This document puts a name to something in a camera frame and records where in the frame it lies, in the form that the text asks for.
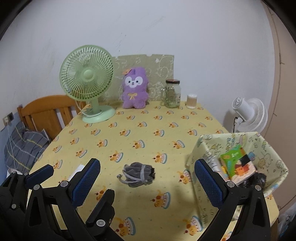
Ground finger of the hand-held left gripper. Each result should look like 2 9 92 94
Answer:
0 164 55 218
85 189 115 234

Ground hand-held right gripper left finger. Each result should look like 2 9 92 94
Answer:
23 158 101 241

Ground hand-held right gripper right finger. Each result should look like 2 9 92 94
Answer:
194 159 271 241

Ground green cloth book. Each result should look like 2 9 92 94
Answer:
219 145 258 183

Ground grey drawstring pouch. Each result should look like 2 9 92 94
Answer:
117 162 156 188

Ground yellow printed fabric basket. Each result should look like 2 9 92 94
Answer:
186 132 289 222

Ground grey plaid cloth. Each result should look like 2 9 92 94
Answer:
4 122 50 174

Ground black fluffy plush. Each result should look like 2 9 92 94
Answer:
240 173 266 188

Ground wooden chair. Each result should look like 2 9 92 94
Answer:
17 95 89 141

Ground yellow printed tablecloth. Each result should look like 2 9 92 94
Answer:
29 100 280 241

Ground white standing fan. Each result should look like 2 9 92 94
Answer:
232 97 269 133

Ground cotton swab container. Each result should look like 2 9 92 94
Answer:
186 94 197 109

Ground clear plastic bag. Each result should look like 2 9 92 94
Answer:
277 206 296 241

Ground glass jar with lid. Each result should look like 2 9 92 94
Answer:
161 79 181 108

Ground purple plush bunny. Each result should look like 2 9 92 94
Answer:
121 67 150 109

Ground green desk fan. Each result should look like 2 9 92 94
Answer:
60 45 116 124

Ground beige door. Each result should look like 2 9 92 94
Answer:
264 0 296 209

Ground green printed backdrop board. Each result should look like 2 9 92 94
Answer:
102 54 175 102

